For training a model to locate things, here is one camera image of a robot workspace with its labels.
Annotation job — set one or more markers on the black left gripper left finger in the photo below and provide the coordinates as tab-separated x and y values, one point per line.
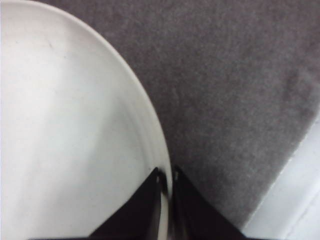
140	217

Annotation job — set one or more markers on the white plate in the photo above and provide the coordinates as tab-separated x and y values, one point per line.
77	132

